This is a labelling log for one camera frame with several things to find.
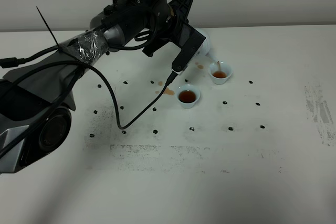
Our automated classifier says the light blue teacup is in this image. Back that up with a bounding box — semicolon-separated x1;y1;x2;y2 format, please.
208;61;233;85
176;84;201;109

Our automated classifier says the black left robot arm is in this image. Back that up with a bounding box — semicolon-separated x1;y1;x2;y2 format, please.
1;0;205;174

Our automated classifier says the far light blue teacup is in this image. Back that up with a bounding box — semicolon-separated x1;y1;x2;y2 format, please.
208;61;233;85

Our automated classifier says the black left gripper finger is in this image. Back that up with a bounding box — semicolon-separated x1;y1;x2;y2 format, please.
142;38;168;57
169;0;193;24

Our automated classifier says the near light blue teacup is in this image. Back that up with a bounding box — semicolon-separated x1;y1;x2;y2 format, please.
176;84;201;109

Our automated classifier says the light blue porcelain teapot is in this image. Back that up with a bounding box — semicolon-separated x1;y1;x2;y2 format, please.
194;28;219;63

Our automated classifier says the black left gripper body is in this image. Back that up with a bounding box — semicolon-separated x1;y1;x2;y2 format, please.
157;6;185;43

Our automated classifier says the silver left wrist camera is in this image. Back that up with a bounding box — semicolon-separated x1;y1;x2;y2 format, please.
171;23;206;75

